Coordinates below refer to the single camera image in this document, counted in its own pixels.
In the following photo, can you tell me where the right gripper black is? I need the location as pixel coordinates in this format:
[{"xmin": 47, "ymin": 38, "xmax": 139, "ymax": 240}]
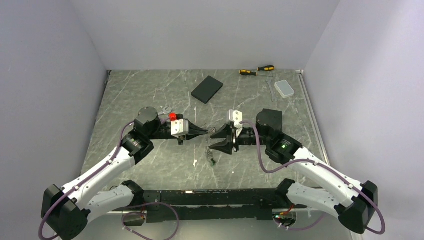
[{"xmin": 209, "ymin": 123, "xmax": 270, "ymax": 155}]

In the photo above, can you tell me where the key bunch with rings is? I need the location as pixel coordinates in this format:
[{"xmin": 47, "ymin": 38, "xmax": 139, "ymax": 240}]
[{"xmin": 202, "ymin": 124, "xmax": 217, "ymax": 167}]

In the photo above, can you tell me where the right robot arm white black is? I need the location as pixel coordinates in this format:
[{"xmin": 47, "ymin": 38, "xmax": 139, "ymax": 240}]
[{"xmin": 210, "ymin": 109, "xmax": 386, "ymax": 235}]

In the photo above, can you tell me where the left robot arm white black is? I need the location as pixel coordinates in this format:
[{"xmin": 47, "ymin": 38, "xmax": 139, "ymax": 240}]
[{"xmin": 38, "ymin": 106, "xmax": 208, "ymax": 240}]

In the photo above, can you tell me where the large silver wrench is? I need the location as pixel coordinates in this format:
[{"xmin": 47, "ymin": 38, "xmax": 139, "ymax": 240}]
[{"xmin": 158, "ymin": 105, "xmax": 173, "ymax": 116}]

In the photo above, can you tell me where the black flat box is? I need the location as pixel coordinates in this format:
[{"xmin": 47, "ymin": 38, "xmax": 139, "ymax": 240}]
[{"xmin": 191, "ymin": 76, "xmax": 224, "ymax": 105}]

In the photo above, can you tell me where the yellow black screwdriver front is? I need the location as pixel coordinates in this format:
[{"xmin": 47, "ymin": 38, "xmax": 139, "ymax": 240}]
[{"xmin": 239, "ymin": 69, "xmax": 273, "ymax": 77}]

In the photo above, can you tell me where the clear plastic box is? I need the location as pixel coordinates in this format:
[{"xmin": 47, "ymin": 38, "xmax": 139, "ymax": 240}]
[{"xmin": 274, "ymin": 80, "xmax": 295, "ymax": 99}]

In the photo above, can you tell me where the orange black screwdriver rear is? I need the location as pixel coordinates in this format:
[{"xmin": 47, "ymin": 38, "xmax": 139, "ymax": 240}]
[{"xmin": 254, "ymin": 65, "xmax": 275, "ymax": 72}]

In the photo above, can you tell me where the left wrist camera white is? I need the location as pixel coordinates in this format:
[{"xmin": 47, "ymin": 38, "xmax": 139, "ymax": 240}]
[{"xmin": 168, "ymin": 112, "xmax": 189, "ymax": 137}]

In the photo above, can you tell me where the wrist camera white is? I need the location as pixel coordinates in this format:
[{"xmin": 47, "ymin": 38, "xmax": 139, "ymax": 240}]
[
  {"xmin": 226, "ymin": 109, "xmax": 243, "ymax": 136},
  {"xmin": 168, "ymin": 112, "xmax": 189, "ymax": 137}
]

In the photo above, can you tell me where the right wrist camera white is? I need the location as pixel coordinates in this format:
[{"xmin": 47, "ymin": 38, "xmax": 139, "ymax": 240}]
[{"xmin": 226, "ymin": 109, "xmax": 243, "ymax": 136}]

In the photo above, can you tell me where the black network switch box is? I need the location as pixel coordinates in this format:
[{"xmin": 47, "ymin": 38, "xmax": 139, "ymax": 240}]
[{"xmin": 263, "ymin": 108, "xmax": 283, "ymax": 131}]

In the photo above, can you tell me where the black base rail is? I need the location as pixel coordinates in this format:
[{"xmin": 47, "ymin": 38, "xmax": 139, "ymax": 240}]
[{"xmin": 112, "ymin": 188, "xmax": 307, "ymax": 223}]

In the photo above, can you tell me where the aluminium frame rail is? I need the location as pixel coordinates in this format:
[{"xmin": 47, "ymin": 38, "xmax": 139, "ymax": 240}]
[{"xmin": 296, "ymin": 70, "xmax": 354, "ymax": 213}]

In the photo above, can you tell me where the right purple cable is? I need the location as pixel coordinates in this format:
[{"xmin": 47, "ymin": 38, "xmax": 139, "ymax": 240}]
[{"xmin": 240, "ymin": 119, "xmax": 387, "ymax": 235}]

